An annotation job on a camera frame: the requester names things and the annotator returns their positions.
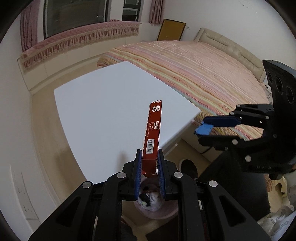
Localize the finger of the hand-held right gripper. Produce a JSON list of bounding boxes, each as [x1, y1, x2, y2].
[[202, 104, 274, 128], [198, 134, 264, 151]]

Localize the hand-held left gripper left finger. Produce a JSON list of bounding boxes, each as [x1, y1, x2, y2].
[[28, 149, 142, 241]]

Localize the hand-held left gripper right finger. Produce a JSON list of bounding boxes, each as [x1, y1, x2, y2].
[[157, 148, 271, 241]]

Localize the small blue box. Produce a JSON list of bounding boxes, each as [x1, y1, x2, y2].
[[194, 123, 214, 135]]

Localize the black mesh cloth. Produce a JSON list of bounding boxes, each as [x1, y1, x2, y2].
[[138, 193, 151, 207]]

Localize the white cloth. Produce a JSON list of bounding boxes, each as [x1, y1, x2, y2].
[[139, 192, 164, 211]]

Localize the pink plastic waste bin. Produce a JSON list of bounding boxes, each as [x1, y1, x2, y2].
[[135, 181, 178, 220]]

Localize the slim red cardboard box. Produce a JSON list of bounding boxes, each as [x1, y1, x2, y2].
[[142, 99, 164, 178]]

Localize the white rounded container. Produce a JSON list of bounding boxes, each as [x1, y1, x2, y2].
[[178, 159, 199, 179]]

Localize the person's dark trousers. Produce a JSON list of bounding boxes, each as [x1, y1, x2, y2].
[[196, 151, 271, 218]]

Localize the striped pink bed blanket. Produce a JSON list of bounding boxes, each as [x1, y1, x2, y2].
[[97, 40, 270, 142]]

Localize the beige padded headboard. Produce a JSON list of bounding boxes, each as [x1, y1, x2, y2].
[[194, 27, 265, 81]]

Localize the white table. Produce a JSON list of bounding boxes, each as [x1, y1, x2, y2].
[[54, 61, 201, 183]]

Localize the white printed clothing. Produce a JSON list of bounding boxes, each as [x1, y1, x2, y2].
[[258, 204, 294, 235]]

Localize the brown framed board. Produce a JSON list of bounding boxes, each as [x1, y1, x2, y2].
[[157, 19, 187, 42]]

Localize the pink dotted curtain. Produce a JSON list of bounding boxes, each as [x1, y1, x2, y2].
[[149, 0, 165, 24], [20, 2, 38, 52]]

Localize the white window seat cabinet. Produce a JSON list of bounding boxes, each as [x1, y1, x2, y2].
[[16, 30, 141, 92]]

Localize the pink quilted window seat cover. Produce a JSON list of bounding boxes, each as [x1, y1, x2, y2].
[[17, 21, 141, 70]]

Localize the dark window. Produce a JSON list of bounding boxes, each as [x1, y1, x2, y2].
[[43, 0, 142, 39]]

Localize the row of white wall sockets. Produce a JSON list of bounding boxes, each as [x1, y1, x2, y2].
[[10, 164, 40, 220]]

